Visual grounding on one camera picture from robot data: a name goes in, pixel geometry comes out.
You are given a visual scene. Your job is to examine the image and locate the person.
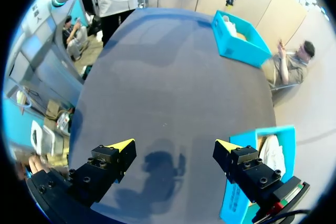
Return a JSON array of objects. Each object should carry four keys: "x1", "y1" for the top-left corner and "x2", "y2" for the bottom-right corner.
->
[
  {"x1": 81, "y1": 0, "x2": 140, "y2": 48},
  {"x1": 261, "y1": 38, "x2": 316, "y2": 89},
  {"x1": 61, "y1": 15, "x2": 89, "y2": 61}
]

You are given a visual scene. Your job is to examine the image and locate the white crumpled bag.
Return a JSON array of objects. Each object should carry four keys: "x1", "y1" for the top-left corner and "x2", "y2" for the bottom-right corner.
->
[
  {"x1": 222, "y1": 15, "x2": 239, "y2": 38},
  {"x1": 259, "y1": 134, "x2": 286, "y2": 180}
]

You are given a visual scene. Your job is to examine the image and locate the teal box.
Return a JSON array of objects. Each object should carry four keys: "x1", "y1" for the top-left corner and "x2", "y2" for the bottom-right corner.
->
[
  {"x1": 212, "y1": 10, "x2": 272, "y2": 68},
  {"x1": 218, "y1": 125, "x2": 297, "y2": 222}
]

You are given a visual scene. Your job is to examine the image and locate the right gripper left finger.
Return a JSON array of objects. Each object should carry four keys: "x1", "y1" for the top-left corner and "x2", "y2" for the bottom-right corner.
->
[{"x1": 68, "y1": 137, "x2": 138, "y2": 208}]

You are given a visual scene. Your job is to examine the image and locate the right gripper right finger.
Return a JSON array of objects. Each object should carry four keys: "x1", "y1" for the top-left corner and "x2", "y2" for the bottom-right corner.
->
[{"x1": 212, "y1": 139, "x2": 286, "y2": 204}]

